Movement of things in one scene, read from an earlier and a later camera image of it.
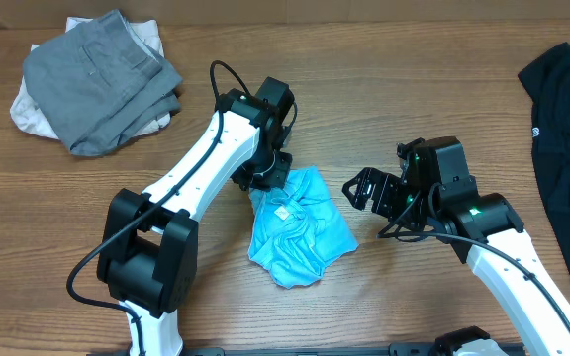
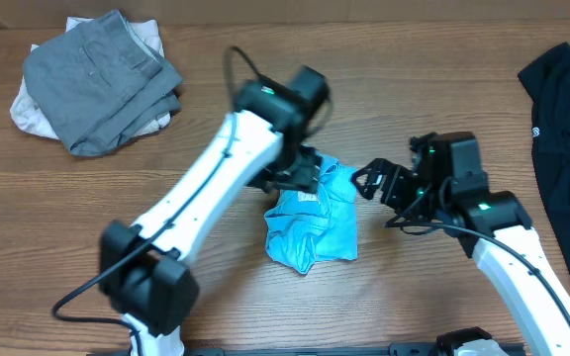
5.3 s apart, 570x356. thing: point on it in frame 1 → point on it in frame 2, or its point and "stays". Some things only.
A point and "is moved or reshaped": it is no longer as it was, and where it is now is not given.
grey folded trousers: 100,85 stays
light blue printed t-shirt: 298,229 is moved or reshaped
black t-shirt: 564,85 stays
